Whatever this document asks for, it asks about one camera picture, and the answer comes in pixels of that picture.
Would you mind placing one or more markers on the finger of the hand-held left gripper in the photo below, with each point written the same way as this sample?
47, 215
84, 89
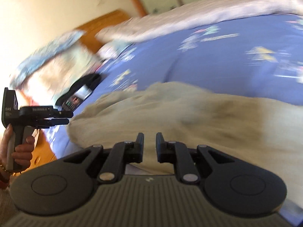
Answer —
65, 114
60, 121

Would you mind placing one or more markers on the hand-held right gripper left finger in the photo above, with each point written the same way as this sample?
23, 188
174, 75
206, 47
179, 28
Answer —
139, 146

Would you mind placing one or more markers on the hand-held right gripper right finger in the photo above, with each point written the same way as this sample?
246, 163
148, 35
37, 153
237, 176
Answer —
159, 146

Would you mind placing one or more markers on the grey pants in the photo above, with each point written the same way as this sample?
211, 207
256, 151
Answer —
189, 113

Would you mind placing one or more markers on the person's left hand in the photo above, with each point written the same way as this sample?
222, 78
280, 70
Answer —
22, 151

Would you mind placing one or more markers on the black bag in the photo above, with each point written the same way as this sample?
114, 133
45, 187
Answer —
82, 82

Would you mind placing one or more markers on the floral pillow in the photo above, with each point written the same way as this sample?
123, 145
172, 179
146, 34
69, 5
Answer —
52, 59

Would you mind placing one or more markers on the wooden headboard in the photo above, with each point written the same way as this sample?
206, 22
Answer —
104, 26

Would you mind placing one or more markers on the blue printed bed sheet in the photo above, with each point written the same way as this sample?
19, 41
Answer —
213, 61

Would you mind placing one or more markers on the pink floral quilt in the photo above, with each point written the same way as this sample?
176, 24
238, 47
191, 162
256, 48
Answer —
213, 7

